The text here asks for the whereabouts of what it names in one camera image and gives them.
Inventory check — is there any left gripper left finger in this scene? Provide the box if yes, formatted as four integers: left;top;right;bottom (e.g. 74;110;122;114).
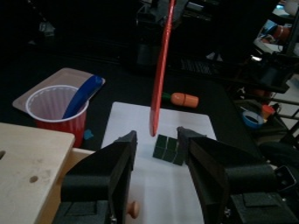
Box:
50;129;138;224

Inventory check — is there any red toy knife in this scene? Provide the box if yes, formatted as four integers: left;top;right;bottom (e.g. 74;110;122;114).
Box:
148;0;177;137

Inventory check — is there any black equipment case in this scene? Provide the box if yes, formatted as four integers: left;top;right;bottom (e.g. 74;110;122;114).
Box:
246;53;294;90

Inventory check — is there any small orange cup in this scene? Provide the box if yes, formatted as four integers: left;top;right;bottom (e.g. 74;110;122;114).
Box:
260;103;276;119

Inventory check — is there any small blue flat piece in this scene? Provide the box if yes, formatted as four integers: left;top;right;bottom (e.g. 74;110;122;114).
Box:
82;129;94;141

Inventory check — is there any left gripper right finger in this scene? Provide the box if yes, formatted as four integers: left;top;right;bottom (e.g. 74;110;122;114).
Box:
176;126;299;224

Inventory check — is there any orange toy carrot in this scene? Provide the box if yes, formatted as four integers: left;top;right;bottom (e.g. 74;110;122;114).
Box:
160;92;200;109

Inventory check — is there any blue tape roll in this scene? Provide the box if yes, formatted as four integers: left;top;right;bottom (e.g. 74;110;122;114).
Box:
240;110;266;130

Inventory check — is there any brown flat plate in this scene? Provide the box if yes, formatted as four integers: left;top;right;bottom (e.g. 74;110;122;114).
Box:
11;66;106;114

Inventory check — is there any white cutting board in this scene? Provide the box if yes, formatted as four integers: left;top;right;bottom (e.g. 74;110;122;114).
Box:
98;101;218;224

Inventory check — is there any wooden box with red front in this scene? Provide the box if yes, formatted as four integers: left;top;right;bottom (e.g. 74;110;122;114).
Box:
0;122;102;224

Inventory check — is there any red plastic cup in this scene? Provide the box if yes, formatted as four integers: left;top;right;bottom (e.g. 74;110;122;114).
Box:
23;84;89;149

